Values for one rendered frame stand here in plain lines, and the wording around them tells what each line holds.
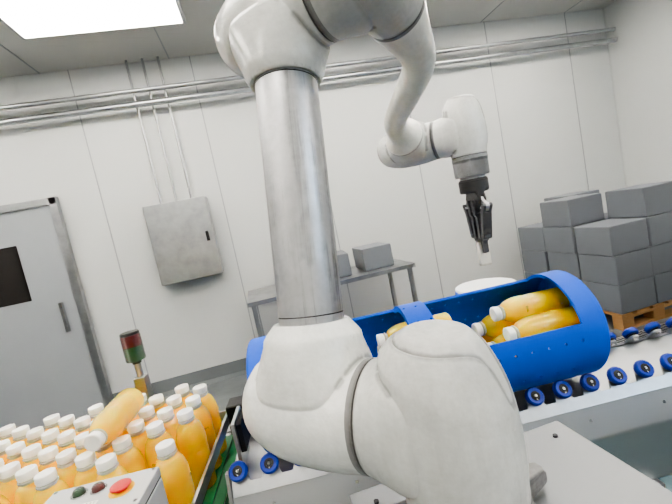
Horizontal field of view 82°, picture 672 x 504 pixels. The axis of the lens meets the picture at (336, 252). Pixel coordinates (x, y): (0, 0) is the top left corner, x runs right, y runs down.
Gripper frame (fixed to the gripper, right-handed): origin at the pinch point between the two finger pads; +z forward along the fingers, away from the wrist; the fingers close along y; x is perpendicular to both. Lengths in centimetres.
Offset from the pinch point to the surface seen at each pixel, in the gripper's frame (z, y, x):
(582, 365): 29.9, -14.3, -13.9
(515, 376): 28.2, -15.1, 3.9
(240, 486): 40, -13, 73
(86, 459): 23, -16, 103
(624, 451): 56, -14, -22
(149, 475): 23, -29, 84
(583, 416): 43.2, -14.3, -12.5
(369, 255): 33, 267, -11
